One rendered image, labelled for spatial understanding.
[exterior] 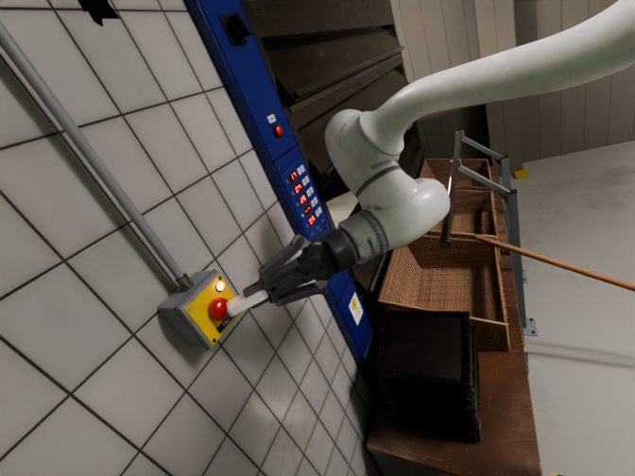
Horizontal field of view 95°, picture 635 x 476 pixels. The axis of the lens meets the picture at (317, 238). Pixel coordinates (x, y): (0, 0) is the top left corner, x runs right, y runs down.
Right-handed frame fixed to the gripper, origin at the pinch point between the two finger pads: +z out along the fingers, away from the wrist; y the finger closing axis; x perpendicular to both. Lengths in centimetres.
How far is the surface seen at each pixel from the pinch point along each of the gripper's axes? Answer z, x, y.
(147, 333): 16.6, 1.5, -2.4
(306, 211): -22.1, 35.2, 3.4
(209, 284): 4.6, 3.3, -4.4
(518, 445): -46, -7, 88
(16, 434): 28.9, -10.5, -4.9
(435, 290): -74, 63, 87
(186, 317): 9.3, -0.9, -2.9
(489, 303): -85, 39, 87
